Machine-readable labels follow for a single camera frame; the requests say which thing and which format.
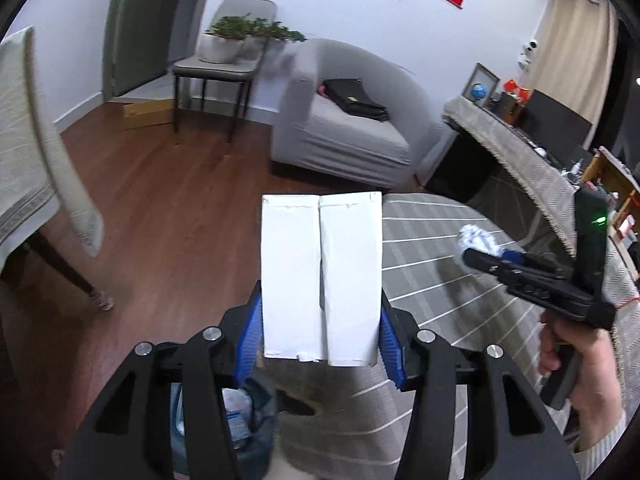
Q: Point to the picture frame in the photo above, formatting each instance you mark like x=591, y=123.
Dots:
x=492, y=77

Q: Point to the white paper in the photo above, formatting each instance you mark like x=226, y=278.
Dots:
x=480, y=240

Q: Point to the grey armchair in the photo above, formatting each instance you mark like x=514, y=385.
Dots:
x=340, y=140

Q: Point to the black bag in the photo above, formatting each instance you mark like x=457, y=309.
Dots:
x=357, y=100

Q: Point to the grey checked tablecloth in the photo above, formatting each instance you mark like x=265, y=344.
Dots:
x=425, y=270

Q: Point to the wooden shelf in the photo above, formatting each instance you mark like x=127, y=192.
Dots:
x=622, y=185

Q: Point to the white wall camera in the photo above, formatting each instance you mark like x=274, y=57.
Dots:
x=530, y=50

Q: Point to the red decoration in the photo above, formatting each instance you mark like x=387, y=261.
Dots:
x=515, y=90

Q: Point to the person's right hand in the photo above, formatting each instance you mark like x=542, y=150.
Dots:
x=600, y=370

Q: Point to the blue globe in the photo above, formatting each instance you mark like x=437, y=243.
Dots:
x=478, y=91

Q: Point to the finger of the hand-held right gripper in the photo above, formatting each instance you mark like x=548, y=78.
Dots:
x=510, y=255
x=490, y=265

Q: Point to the black monitor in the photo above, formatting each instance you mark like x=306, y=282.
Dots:
x=555, y=122

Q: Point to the beige curtain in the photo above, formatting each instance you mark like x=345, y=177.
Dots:
x=570, y=55

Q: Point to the beige desk cloth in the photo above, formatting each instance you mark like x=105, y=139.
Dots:
x=525, y=160

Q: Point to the grey door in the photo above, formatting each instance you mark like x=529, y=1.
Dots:
x=145, y=25

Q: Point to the dark wooden table leg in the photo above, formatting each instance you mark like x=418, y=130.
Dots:
x=65, y=272

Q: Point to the dark trash bin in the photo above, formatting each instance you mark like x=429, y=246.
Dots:
x=260, y=410

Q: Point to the large white potted plant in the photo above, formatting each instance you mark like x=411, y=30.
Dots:
x=222, y=47

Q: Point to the pink item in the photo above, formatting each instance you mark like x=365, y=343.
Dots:
x=321, y=91

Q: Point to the blue white plastic wrapper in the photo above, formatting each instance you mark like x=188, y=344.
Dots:
x=236, y=410

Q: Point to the person's right forearm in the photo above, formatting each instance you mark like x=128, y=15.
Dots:
x=600, y=452

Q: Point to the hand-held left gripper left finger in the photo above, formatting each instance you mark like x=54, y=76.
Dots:
x=250, y=335

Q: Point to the beige tablecloth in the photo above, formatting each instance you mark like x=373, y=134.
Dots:
x=25, y=160

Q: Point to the cardboard box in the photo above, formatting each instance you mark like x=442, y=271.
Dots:
x=147, y=115

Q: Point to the small potted plant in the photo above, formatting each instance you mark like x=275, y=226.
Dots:
x=277, y=34

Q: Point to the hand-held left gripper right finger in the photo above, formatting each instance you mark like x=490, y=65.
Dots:
x=392, y=350

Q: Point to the grey chair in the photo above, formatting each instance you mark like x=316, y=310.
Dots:
x=215, y=70

